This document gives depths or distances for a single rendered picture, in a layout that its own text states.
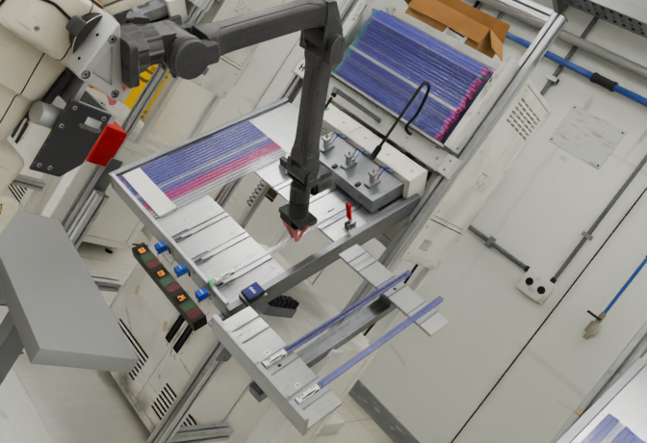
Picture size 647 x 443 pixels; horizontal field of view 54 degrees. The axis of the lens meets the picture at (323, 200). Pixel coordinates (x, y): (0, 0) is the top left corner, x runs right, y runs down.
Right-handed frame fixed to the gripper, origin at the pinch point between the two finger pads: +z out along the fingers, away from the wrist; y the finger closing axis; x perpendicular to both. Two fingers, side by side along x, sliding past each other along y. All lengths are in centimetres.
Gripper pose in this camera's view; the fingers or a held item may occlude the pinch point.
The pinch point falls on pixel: (296, 237)
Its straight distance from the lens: 185.8
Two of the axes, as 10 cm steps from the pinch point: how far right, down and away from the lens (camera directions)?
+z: -1.0, 7.7, 6.3
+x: -7.6, 3.5, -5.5
